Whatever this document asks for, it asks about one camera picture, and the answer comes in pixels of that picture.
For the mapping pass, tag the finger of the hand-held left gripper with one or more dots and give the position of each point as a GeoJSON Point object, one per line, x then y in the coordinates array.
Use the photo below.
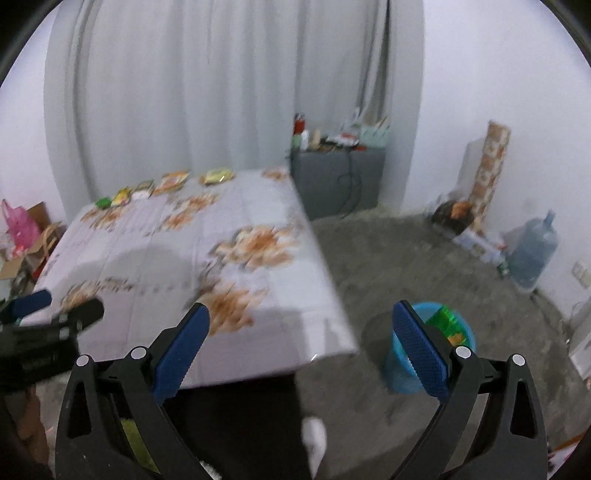
{"type": "Point", "coordinates": [30, 302]}
{"type": "Point", "coordinates": [83, 311]}

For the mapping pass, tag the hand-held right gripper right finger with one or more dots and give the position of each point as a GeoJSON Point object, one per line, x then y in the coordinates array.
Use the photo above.
{"type": "Point", "coordinates": [422, 350]}

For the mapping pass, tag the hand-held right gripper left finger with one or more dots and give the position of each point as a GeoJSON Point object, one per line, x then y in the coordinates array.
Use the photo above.
{"type": "Point", "coordinates": [182, 355]}

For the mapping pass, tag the blue plastic bin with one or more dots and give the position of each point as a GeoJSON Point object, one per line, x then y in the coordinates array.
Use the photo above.
{"type": "Point", "coordinates": [397, 374]}

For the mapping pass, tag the green foil packet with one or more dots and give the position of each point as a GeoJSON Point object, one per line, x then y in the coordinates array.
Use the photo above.
{"type": "Point", "coordinates": [445, 321]}

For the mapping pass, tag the person's left forearm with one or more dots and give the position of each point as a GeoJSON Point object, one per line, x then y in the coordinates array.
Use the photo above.
{"type": "Point", "coordinates": [32, 424]}

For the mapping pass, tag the cardboard box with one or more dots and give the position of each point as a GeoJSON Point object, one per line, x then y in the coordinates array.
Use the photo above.
{"type": "Point", "coordinates": [37, 249]}

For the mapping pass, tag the pink plastic bag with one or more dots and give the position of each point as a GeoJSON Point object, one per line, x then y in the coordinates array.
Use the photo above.
{"type": "Point", "coordinates": [18, 226]}

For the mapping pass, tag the floral tablecloth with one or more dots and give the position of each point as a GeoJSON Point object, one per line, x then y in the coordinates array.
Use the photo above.
{"type": "Point", "coordinates": [184, 258]}

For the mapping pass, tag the fluffy green cloth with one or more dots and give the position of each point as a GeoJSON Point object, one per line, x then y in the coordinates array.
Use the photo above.
{"type": "Point", "coordinates": [131, 438]}

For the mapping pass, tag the small green packet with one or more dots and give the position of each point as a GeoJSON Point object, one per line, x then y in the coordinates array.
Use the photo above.
{"type": "Point", "coordinates": [102, 201]}

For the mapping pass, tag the small yellow packet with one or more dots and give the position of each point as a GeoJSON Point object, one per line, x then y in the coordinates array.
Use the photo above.
{"type": "Point", "coordinates": [121, 196]}

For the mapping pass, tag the white printed box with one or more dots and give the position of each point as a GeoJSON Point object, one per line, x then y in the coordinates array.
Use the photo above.
{"type": "Point", "coordinates": [475, 240]}

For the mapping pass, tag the olive green carton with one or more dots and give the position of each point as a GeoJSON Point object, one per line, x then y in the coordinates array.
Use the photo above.
{"type": "Point", "coordinates": [143, 188]}

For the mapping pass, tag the fluffy white cloth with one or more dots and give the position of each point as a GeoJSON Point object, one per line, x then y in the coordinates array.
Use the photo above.
{"type": "Point", "coordinates": [314, 438]}

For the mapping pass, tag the black printed bag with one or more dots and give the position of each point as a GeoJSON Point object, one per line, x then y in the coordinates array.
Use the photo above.
{"type": "Point", "coordinates": [450, 213]}

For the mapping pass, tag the large water jug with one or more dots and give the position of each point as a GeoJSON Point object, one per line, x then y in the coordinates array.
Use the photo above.
{"type": "Point", "coordinates": [533, 251]}

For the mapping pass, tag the orange biscuit packet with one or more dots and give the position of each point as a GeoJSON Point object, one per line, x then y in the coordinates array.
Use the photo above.
{"type": "Point", "coordinates": [171, 181]}

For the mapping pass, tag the yellow snack packet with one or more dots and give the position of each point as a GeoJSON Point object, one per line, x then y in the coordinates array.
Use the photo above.
{"type": "Point", "coordinates": [218, 176]}

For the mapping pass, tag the grey cabinet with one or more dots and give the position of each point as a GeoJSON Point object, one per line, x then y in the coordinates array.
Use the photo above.
{"type": "Point", "coordinates": [339, 180]}

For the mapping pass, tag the small white bottle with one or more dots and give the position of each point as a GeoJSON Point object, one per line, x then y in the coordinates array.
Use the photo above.
{"type": "Point", "coordinates": [305, 141]}

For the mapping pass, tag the red bottle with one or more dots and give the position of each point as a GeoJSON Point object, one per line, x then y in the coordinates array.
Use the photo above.
{"type": "Point", "coordinates": [299, 124]}

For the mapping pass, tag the white curtain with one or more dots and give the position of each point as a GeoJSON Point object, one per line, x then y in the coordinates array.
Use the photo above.
{"type": "Point", "coordinates": [207, 83]}

